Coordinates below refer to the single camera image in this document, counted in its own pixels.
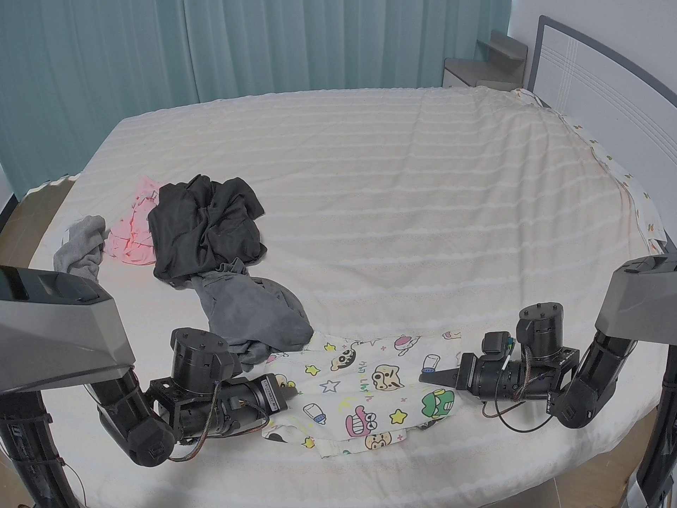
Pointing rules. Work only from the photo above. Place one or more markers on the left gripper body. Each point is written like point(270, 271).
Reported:
point(248, 402)

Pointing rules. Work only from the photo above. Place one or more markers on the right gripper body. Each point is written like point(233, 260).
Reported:
point(492, 380)

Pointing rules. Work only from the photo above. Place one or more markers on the white printed pyjama top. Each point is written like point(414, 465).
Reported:
point(359, 389)

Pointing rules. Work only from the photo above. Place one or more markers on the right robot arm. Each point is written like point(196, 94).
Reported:
point(629, 310)

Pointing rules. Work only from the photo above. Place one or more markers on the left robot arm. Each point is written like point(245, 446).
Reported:
point(53, 336)

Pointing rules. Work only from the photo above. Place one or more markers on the bed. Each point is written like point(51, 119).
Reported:
point(396, 204)

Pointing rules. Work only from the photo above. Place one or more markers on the dark grey garment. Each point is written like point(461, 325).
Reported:
point(254, 310)

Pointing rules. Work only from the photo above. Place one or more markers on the black garment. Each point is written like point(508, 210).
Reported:
point(206, 225)

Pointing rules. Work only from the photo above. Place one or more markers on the pink garment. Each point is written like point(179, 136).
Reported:
point(132, 225)

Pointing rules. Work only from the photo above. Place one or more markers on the grey and white garment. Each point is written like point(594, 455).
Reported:
point(82, 246)

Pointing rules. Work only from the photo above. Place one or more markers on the grey bedside table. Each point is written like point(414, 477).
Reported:
point(481, 69)

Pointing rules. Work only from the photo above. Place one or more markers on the blue-green curtain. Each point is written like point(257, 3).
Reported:
point(238, 35)

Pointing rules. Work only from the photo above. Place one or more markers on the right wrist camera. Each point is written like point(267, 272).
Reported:
point(497, 346)

